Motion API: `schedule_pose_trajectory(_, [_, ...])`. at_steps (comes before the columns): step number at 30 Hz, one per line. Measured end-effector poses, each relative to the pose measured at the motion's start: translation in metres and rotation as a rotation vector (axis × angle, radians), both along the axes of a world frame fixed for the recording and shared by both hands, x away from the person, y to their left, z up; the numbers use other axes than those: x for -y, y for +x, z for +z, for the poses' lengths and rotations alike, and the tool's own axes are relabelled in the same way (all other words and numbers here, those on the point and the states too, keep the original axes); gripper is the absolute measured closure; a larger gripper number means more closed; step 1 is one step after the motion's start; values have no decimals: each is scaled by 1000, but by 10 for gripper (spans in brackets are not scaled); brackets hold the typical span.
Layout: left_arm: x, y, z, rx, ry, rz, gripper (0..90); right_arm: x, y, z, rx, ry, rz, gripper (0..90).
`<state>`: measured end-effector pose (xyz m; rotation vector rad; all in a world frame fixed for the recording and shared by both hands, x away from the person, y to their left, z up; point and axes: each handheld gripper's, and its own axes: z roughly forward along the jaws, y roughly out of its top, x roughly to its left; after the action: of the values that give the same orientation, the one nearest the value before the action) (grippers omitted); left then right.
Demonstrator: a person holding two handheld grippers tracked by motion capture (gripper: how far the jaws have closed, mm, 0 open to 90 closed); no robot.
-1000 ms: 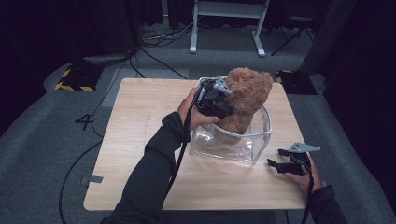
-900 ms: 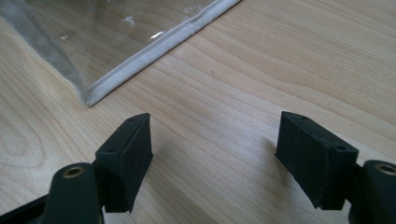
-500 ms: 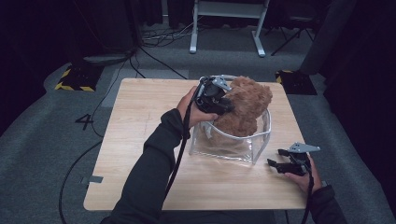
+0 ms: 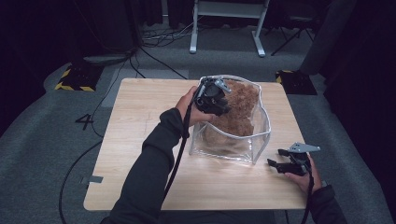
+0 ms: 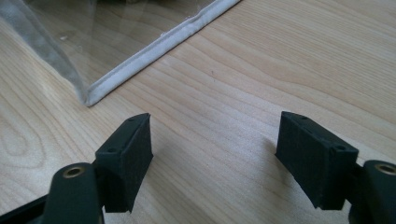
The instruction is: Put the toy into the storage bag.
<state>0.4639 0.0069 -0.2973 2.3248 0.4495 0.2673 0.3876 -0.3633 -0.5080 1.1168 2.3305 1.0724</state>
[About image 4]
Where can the grey tape strip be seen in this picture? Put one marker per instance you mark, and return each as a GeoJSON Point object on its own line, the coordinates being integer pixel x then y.
{"type": "Point", "coordinates": [95, 179]}

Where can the clear plastic storage bag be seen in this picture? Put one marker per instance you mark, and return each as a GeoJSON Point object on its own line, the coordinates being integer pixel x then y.
{"type": "Point", "coordinates": [255, 146]}

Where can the black tripod stand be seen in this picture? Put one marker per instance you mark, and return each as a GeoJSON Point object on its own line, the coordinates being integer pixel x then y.
{"type": "Point", "coordinates": [291, 35]}

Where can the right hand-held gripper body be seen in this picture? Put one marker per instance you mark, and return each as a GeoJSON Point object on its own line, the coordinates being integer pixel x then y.
{"type": "Point", "coordinates": [300, 158]}

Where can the grey curtain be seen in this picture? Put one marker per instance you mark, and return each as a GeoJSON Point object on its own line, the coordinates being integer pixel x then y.
{"type": "Point", "coordinates": [327, 34]}

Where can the black yellow striped base plate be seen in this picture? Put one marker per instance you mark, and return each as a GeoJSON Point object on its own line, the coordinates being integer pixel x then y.
{"type": "Point", "coordinates": [295, 82]}
{"type": "Point", "coordinates": [79, 77]}

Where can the brown teddy bear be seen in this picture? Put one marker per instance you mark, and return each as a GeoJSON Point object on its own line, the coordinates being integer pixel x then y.
{"type": "Point", "coordinates": [239, 112]}

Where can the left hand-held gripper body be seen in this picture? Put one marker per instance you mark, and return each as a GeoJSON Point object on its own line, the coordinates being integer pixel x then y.
{"type": "Point", "coordinates": [211, 96]}

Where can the person's left hand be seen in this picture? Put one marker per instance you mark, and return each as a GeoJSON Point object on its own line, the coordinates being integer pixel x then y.
{"type": "Point", "coordinates": [193, 112]}

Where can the grey stand base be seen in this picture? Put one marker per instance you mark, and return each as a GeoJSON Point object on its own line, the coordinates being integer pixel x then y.
{"type": "Point", "coordinates": [106, 58]}

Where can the person's right hand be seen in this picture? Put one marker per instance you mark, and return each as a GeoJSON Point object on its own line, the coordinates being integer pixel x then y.
{"type": "Point", "coordinates": [306, 182]}

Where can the white metal stand frame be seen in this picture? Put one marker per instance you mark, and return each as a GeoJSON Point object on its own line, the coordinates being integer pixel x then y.
{"type": "Point", "coordinates": [229, 9]}

